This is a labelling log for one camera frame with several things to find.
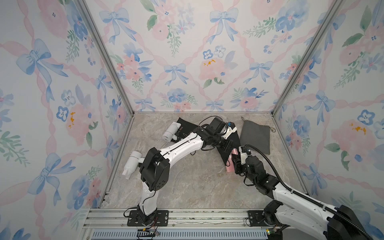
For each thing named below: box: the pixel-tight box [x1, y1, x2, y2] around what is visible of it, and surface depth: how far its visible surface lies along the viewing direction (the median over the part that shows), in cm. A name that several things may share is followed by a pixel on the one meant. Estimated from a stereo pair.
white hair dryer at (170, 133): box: [162, 121, 182, 142], surface depth 105 cm
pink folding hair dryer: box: [226, 148, 239, 173], surface depth 84 cm
